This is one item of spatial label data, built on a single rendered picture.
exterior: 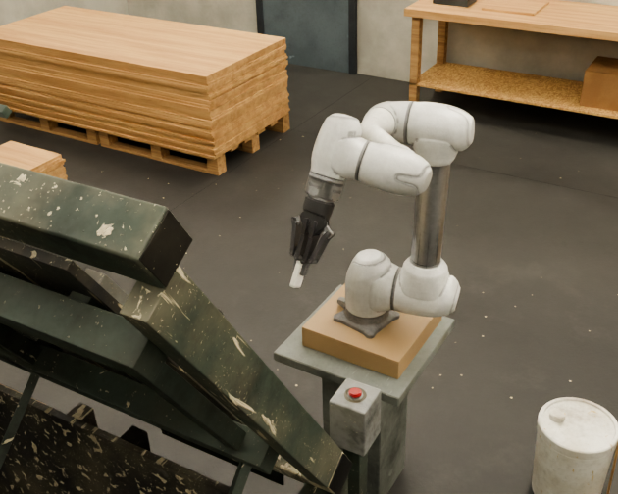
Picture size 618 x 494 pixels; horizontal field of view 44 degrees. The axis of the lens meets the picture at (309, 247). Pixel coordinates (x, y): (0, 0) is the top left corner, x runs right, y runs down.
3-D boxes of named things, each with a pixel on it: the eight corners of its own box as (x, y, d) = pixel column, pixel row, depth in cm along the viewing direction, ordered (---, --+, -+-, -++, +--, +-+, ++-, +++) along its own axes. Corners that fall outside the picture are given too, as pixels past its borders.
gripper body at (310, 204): (299, 191, 190) (288, 226, 192) (325, 202, 185) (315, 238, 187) (316, 193, 196) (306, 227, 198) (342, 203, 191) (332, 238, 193)
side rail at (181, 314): (327, 488, 211) (342, 451, 215) (146, 322, 120) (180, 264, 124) (308, 480, 213) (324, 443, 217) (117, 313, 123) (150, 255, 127)
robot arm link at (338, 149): (301, 170, 185) (352, 185, 183) (320, 107, 182) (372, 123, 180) (313, 169, 196) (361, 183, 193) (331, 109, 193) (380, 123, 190)
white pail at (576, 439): (615, 479, 317) (637, 394, 292) (597, 532, 295) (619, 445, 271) (539, 451, 331) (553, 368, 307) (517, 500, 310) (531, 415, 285)
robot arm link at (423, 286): (399, 294, 280) (460, 306, 273) (389, 320, 266) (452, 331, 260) (413, 92, 240) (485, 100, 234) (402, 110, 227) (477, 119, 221)
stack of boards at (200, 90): (291, 128, 645) (287, 36, 604) (217, 177, 569) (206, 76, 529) (80, 84, 756) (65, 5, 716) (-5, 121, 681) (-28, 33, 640)
